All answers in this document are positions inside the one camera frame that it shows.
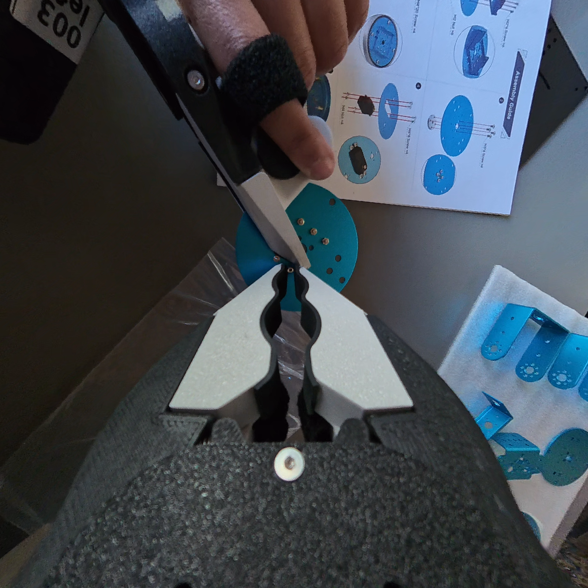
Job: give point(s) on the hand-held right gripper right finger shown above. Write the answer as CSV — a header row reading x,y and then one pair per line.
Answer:
x,y
358,363

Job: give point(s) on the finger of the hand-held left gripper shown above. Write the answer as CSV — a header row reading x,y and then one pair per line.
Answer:
x,y
275,220

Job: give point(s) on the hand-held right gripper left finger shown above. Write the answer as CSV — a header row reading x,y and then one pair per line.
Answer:
x,y
220,358

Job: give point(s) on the teal round metal disc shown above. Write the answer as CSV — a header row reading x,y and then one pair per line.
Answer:
x,y
337,216

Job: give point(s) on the clear plastic bag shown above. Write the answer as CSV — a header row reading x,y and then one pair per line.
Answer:
x,y
220,275

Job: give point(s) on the person's left hand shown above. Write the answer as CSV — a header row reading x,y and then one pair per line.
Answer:
x,y
257,27

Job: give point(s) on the white foam pad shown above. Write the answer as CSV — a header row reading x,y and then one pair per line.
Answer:
x,y
464,358

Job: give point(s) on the small blue round disc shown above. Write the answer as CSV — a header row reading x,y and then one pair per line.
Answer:
x,y
567,459

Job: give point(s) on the white assembly guide sheet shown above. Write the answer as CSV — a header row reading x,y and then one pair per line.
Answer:
x,y
459,64

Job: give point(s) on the black flat panel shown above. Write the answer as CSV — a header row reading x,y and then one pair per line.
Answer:
x,y
560,92

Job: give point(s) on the small blue L bracket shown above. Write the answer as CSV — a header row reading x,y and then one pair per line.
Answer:
x,y
494,418

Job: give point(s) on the blue U bracket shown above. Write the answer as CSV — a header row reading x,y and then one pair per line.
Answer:
x,y
574,358
514,321

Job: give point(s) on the blue perforated bracket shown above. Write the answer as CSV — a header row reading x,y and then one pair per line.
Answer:
x,y
517,454

